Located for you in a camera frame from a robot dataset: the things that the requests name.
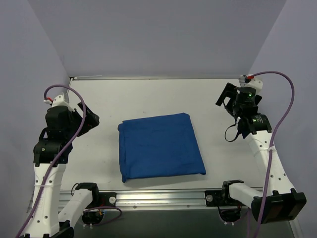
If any blue surgical drape cloth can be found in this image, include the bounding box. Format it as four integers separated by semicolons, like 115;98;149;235
117;113;207;183

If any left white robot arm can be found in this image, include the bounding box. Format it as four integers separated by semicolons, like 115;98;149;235
17;94;100;238

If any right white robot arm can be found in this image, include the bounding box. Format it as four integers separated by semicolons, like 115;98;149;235
216;79;307;224

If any aluminium back rail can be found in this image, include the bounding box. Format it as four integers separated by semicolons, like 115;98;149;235
70;75;240;81

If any aluminium rail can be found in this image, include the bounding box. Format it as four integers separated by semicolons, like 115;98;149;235
26;188;295;214
70;75;240;81

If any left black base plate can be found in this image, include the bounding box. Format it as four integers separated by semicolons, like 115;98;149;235
86;192;117;209

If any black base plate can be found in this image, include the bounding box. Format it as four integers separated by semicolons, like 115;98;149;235
204;190;245;207
86;192;117;209

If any aluminium front rail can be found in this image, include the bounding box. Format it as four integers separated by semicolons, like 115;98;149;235
26;188;295;214

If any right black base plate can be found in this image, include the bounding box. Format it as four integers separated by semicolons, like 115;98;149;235
204;190;245;207

